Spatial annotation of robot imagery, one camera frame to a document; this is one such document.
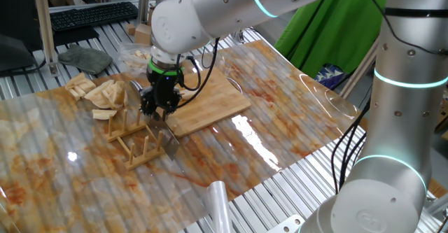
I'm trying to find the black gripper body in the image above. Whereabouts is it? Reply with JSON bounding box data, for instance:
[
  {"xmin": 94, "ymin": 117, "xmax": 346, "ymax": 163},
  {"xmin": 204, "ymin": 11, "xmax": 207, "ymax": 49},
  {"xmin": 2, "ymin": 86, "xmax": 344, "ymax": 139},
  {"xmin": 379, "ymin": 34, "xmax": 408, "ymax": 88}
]
[{"xmin": 146, "ymin": 70, "xmax": 186, "ymax": 101}]

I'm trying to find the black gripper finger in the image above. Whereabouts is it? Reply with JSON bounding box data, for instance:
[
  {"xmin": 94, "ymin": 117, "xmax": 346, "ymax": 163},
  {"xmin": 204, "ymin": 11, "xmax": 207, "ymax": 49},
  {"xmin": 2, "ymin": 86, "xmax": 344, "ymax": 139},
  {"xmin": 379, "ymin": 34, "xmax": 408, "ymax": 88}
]
[
  {"xmin": 159, "ymin": 91, "xmax": 183, "ymax": 119},
  {"xmin": 139, "ymin": 87, "xmax": 158, "ymax": 118}
]

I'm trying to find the lotus root half piece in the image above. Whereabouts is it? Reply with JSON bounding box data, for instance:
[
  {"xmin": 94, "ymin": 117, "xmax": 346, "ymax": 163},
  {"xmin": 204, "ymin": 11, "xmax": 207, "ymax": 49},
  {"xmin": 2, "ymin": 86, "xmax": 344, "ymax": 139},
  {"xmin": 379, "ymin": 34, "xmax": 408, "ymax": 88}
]
[{"xmin": 178, "ymin": 88, "xmax": 197, "ymax": 101}]

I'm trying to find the steel cleaver knife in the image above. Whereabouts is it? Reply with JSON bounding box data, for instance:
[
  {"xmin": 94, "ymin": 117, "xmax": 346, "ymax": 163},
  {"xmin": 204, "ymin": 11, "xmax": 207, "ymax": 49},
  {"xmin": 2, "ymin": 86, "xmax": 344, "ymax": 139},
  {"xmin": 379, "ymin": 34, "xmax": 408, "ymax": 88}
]
[{"xmin": 129, "ymin": 80, "xmax": 181, "ymax": 162}]

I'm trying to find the lotus root wedge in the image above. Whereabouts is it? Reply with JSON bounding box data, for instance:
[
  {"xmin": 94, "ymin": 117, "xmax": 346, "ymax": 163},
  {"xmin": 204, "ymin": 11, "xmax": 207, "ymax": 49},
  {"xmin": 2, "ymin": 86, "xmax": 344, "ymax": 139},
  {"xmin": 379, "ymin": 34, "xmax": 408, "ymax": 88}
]
[{"xmin": 92, "ymin": 108, "xmax": 118, "ymax": 121}]

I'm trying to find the lotus root stick piece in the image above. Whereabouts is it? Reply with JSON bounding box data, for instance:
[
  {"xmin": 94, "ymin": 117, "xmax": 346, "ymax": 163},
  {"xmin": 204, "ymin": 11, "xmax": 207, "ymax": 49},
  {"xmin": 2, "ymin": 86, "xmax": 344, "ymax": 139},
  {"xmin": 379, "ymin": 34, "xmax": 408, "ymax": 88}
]
[
  {"xmin": 64, "ymin": 72, "xmax": 88, "ymax": 91},
  {"xmin": 71, "ymin": 80, "xmax": 97, "ymax": 101}
]

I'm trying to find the bamboo cutting board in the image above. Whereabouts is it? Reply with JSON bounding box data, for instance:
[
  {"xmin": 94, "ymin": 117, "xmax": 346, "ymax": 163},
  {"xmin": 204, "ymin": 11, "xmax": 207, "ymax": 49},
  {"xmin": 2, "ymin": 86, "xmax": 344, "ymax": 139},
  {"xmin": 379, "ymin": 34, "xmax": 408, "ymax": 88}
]
[{"xmin": 159, "ymin": 66, "xmax": 252, "ymax": 139}]

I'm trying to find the wooden peg rack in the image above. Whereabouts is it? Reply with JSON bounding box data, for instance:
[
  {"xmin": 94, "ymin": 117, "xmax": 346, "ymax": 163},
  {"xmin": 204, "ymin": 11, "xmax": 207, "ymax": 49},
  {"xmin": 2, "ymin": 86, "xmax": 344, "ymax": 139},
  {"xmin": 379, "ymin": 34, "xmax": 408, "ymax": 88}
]
[{"xmin": 106, "ymin": 103, "xmax": 166, "ymax": 171}]

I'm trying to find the grey green cloth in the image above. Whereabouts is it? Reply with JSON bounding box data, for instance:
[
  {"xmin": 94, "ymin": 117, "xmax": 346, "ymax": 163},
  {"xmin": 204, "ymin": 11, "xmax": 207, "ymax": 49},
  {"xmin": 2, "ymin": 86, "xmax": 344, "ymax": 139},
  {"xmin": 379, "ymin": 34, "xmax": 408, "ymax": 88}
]
[{"xmin": 57, "ymin": 43, "xmax": 113, "ymax": 75}]

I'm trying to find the black flat desk pad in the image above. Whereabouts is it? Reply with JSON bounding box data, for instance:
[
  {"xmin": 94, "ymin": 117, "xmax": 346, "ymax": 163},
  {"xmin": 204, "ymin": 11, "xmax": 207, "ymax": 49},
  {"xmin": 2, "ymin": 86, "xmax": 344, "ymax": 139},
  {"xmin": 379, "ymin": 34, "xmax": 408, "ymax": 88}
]
[{"xmin": 52, "ymin": 25, "xmax": 101, "ymax": 48}]

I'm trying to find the black computer keyboard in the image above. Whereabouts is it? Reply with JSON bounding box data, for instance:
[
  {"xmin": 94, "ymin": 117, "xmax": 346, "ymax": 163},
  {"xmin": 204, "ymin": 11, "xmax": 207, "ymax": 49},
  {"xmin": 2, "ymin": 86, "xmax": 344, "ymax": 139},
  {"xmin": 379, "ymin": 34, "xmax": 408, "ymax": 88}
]
[{"xmin": 50, "ymin": 1, "xmax": 139, "ymax": 33}]

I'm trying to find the marble pattern plastic mat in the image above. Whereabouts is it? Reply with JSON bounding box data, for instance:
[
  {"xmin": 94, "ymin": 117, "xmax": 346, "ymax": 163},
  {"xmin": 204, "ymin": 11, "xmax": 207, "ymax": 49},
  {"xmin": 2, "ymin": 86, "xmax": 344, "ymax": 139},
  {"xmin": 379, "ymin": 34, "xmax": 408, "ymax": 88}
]
[{"xmin": 0, "ymin": 39, "xmax": 365, "ymax": 233}]

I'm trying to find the clear plastic film roll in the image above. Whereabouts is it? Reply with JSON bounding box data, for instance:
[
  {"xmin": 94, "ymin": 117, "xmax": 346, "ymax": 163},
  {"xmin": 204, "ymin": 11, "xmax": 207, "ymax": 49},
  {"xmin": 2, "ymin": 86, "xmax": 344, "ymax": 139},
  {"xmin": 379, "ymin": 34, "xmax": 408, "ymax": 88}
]
[{"xmin": 204, "ymin": 180, "xmax": 234, "ymax": 233}]

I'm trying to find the black computer monitor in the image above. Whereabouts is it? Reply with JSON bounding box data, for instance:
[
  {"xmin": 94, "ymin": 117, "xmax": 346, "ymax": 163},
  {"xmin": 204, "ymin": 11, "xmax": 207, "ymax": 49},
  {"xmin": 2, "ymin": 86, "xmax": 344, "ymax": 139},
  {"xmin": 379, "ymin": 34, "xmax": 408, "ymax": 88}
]
[{"xmin": 0, "ymin": 0, "xmax": 46, "ymax": 75}]

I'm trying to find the blue white patterned bag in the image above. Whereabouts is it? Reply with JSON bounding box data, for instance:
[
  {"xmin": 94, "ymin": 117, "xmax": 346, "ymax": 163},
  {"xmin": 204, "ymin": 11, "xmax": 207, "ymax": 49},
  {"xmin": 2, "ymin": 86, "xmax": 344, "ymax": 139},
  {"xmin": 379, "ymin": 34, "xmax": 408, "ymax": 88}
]
[{"xmin": 314, "ymin": 64, "xmax": 346, "ymax": 90}]

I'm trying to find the green fabric backdrop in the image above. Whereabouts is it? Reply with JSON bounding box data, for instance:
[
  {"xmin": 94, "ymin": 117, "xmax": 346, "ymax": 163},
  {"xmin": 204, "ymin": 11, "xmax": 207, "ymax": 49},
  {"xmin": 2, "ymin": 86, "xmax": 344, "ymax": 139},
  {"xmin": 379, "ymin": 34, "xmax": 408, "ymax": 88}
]
[{"xmin": 274, "ymin": 0, "xmax": 389, "ymax": 80}]

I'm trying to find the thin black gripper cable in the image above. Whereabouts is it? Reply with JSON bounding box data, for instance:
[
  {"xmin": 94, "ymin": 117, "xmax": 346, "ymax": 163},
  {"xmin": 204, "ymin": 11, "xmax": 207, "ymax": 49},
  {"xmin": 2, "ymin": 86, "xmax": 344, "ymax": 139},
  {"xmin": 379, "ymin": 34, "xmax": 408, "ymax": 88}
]
[{"xmin": 181, "ymin": 55, "xmax": 203, "ymax": 92}]

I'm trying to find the thick black camera cable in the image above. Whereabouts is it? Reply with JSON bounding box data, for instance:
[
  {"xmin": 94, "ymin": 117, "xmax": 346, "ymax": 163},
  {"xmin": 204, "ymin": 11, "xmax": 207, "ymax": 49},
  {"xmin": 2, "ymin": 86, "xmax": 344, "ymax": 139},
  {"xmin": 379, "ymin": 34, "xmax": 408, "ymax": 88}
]
[{"xmin": 176, "ymin": 36, "xmax": 221, "ymax": 110}]

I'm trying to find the aluminium frame post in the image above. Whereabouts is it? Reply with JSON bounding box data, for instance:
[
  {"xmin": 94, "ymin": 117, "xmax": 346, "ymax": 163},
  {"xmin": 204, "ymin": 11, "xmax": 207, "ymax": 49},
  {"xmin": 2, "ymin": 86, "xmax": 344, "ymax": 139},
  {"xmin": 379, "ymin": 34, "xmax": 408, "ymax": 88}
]
[
  {"xmin": 31, "ymin": 0, "xmax": 60, "ymax": 77},
  {"xmin": 137, "ymin": 0, "xmax": 151, "ymax": 24},
  {"xmin": 339, "ymin": 40, "xmax": 381, "ymax": 99}
]

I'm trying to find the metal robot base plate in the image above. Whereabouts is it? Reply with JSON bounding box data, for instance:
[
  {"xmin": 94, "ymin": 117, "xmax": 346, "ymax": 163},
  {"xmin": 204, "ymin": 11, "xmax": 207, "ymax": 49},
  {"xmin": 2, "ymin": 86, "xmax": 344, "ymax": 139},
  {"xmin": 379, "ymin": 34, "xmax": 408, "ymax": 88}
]
[{"xmin": 267, "ymin": 214, "xmax": 305, "ymax": 233}]

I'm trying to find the black cable bundle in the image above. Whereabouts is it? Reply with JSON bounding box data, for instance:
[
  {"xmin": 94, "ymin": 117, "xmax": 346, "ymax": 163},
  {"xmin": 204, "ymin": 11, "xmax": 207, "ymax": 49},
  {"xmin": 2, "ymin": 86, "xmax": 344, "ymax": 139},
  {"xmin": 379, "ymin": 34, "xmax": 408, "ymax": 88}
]
[{"xmin": 330, "ymin": 98, "xmax": 372, "ymax": 196}]

